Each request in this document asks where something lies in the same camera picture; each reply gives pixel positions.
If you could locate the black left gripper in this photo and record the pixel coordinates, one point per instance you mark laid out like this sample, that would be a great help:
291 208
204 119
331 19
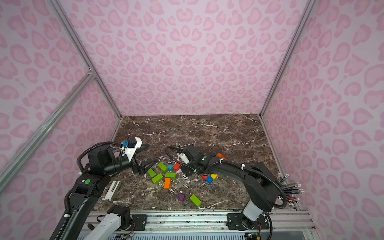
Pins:
137 166

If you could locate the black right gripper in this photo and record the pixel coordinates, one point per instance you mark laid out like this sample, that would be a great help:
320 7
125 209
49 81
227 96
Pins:
187 165

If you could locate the blue small block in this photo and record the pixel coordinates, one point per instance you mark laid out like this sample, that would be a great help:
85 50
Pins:
209 179

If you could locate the orange block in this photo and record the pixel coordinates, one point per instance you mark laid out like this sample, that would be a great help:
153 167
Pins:
221 156
167 184

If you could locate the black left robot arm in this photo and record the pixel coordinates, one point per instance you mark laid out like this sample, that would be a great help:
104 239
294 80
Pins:
98 165

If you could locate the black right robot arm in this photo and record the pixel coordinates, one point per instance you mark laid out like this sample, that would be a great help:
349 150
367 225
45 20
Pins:
263 188

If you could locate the green block bottom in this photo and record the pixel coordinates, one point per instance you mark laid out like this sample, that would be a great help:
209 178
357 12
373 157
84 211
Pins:
196 200

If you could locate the purple small block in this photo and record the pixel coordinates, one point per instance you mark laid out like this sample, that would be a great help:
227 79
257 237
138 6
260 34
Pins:
181 197

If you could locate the bundle of coloured pencils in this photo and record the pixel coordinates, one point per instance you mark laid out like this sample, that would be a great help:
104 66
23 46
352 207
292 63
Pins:
291 190

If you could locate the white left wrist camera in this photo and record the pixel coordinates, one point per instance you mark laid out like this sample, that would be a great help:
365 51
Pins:
130 147

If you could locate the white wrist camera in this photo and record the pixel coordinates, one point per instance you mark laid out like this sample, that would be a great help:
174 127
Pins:
130 147
182 153

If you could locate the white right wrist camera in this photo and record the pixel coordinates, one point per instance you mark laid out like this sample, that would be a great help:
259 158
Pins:
182 153

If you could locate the aluminium front rail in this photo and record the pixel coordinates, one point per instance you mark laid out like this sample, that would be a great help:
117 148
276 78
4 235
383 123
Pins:
200 225

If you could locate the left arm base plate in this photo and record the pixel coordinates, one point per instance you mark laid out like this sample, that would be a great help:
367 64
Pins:
131 223

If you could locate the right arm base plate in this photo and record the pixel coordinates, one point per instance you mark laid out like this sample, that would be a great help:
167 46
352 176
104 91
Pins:
237 221

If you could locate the right corner frame post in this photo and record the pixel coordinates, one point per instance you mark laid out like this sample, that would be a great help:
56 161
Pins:
302 24

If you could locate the corner frame post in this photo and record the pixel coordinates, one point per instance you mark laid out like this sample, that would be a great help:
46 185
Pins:
302 24
64 19

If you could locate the aluminium diagonal frame bar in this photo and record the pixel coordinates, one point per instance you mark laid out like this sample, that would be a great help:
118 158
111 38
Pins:
29 148

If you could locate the left corner frame post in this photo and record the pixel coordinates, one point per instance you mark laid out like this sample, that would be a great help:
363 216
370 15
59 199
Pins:
64 19

